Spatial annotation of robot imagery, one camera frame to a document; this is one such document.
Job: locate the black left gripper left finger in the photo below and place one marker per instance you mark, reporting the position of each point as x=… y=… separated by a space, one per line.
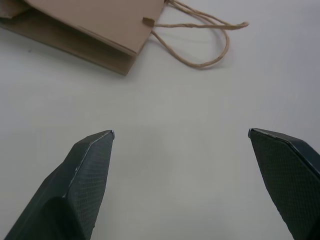
x=75 y=190

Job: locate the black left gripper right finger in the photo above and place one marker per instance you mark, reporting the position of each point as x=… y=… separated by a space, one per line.
x=287 y=180

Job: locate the brown paper bag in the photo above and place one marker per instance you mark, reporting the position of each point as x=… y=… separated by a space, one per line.
x=105 y=27

